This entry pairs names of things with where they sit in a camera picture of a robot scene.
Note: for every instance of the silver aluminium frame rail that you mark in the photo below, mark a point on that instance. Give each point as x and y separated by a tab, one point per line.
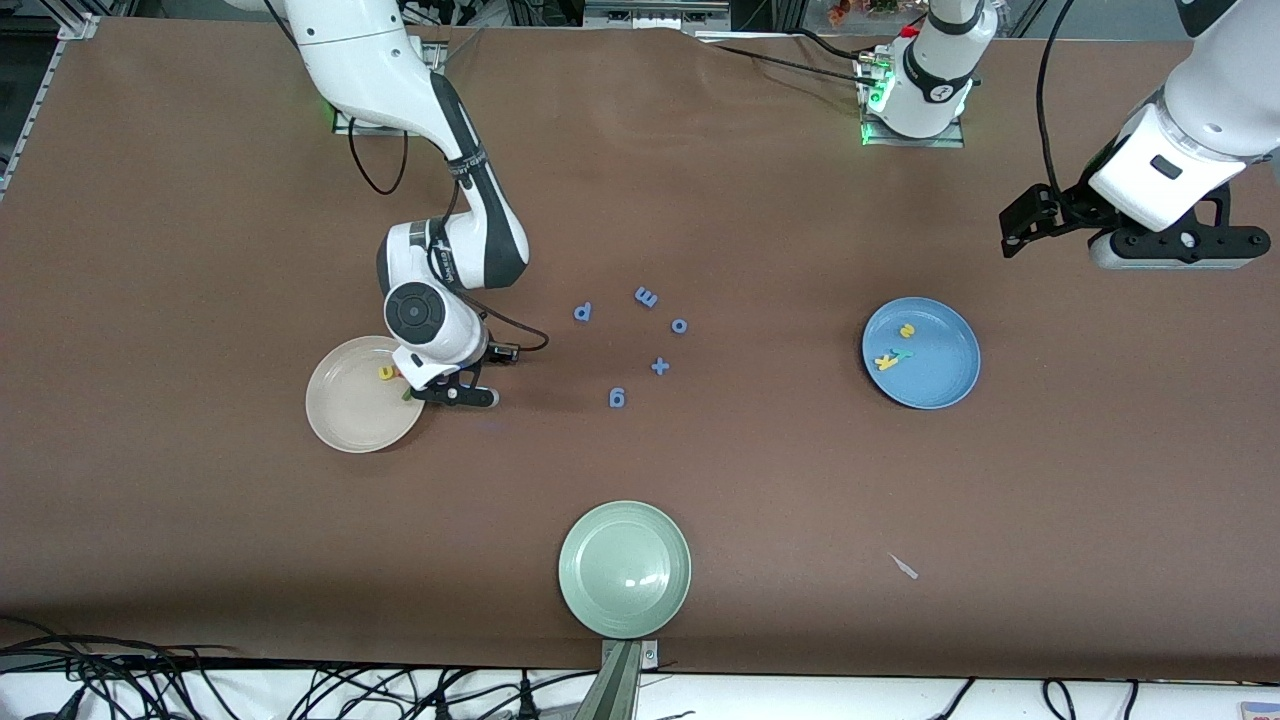
80	25

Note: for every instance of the grey metal camera post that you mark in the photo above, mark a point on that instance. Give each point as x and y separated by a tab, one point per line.
620	690

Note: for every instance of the orange flowers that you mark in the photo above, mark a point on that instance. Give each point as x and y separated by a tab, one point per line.
840	10

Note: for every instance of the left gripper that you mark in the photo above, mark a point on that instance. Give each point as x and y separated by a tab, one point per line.
1068	207

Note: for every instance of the brown table cover sheet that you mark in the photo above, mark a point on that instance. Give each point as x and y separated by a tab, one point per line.
200	500

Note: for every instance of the yellow foam letter k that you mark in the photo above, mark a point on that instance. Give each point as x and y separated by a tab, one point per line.
886	362

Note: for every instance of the blue plate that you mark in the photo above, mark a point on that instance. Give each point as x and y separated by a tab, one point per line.
940	385

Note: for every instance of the pale green plate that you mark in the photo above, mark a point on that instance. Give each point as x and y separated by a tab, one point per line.
625	570

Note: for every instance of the blue foam letter m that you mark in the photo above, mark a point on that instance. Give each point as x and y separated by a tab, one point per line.
646	297

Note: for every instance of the blue foam letter p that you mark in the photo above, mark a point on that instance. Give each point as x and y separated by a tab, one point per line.
580	316

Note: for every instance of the beige brown plate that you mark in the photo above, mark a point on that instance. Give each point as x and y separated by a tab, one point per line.
350	415

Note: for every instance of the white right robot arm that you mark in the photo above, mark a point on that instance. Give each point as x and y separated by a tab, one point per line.
360	60

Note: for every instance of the grey metal frame block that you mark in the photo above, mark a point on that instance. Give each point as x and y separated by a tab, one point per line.
655	15

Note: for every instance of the white tape scrap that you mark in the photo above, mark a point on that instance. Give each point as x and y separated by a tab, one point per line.
905	568

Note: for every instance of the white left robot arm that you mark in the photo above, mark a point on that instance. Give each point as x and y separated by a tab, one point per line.
930	70

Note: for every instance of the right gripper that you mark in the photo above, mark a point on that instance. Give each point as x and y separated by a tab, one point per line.
484	355

